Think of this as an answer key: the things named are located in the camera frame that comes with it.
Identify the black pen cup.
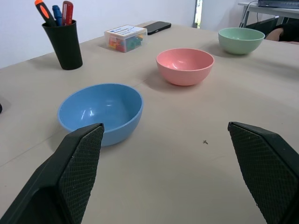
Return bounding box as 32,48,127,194
42,19,84,70

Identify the orange and black marker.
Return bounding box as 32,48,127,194
34,0,57,27

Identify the red bowl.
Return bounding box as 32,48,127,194
156,48,215,86

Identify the grey desk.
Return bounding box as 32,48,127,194
237,0,299,28

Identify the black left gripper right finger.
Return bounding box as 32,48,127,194
228,121,299,224

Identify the blue marker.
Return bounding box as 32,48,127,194
52,5,63,27

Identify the blue bowl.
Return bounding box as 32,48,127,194
57,83,144,147

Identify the clear box of coloured pieces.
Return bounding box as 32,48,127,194
104,24,148,54

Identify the black smartphone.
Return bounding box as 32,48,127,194
144,21,172,36

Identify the red marker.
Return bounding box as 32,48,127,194
61,0,74,26

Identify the green bowl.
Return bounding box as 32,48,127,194
218,27,266,56

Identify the black office chair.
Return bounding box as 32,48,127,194
245,16,299,43

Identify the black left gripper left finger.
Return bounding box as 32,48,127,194
0,123,105,224

